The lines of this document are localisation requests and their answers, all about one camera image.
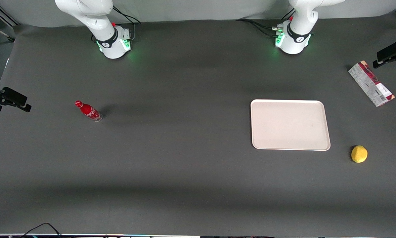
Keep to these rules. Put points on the red cookie box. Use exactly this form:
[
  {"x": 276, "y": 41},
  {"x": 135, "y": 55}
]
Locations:
[{"x": 370, "y": 83}]

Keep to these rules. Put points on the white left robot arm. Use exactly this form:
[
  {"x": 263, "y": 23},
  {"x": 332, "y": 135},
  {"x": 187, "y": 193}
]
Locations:
[{"x": 298, "y": 23}]

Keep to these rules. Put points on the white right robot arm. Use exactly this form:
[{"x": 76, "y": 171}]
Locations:
[{"x": 97, "y": 19}]

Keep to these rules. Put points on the white rectangular tray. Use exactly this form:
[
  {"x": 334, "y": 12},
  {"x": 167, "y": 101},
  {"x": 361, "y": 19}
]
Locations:
[{"x": 289, "y": 125}]

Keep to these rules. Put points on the red soda bottle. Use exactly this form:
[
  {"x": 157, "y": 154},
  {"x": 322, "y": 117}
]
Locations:
[{"x": 88, "y": 110}]

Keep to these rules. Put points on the yellow lemon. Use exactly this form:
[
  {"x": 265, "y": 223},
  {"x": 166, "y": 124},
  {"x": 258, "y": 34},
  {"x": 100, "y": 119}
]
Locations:
[{"x": 359, "y": 154}]

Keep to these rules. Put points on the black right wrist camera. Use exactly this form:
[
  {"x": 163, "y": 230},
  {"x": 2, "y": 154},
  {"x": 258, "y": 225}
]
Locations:
[{"x": 14, "y": 97}]

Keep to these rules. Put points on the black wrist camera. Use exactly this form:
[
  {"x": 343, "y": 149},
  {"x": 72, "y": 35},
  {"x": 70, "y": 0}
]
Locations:
[
  {"x": 389, "y": 53},
  {"x": 14, "y": 97}
]

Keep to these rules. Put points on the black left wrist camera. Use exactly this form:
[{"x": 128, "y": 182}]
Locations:
[{"x": 389, "y": 53}]

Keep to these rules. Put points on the aluminium frame rail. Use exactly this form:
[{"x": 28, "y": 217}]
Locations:
[{"x": 2, "y": 15}]

